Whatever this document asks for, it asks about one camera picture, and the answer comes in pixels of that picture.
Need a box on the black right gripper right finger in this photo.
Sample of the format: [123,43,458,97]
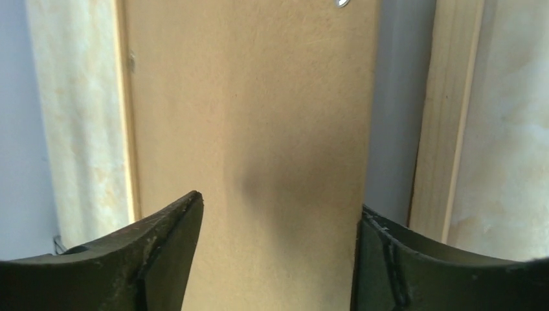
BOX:
[350,207,548,310]

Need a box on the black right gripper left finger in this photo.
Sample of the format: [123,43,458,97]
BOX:
[1,190,204,310]

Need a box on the printed colour photo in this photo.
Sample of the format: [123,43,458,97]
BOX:
[364,0,436,225]

